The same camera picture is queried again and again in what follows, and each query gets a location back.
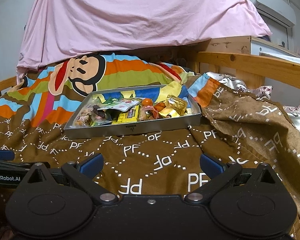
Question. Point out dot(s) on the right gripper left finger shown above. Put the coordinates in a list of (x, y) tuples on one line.
[(81, 176)]

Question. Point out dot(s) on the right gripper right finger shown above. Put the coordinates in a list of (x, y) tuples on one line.
[(221, 176)]

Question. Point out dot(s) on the nut bar clear wrapper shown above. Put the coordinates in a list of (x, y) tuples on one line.
[(85, 118)]

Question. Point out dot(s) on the dark dried fruit pack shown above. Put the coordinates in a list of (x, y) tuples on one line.
[(100, 117)]

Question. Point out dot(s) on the yellow snack pack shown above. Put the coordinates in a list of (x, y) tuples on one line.
[(131, 115)]

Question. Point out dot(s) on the gold foil snack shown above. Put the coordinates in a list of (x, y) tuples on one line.
[(174, 107)]

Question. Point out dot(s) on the white green vegetable snack bag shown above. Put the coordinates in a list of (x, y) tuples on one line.
[(123, 104)]

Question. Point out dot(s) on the orange chicken foot pack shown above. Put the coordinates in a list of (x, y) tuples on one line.
[(152, 112)]

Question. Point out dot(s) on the small orange mandarin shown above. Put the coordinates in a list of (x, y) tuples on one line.
[(147, 102)]

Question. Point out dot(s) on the brown monkey print blanket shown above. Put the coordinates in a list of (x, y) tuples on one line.
[(150, 173)]

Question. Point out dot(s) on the metal tray with dinosaur cloth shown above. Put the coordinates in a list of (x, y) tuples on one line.
[(131, 128)]

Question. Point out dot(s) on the floral silver quilt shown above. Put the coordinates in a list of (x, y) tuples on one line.
[(261, 92)]

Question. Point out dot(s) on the wooden cabinet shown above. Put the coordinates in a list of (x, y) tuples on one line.
[(242, 44)]

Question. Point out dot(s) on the pink bed sheet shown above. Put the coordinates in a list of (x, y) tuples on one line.
[(61, 29)]

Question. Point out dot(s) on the white air conditioner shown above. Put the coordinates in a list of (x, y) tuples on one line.
[(278, 10)]

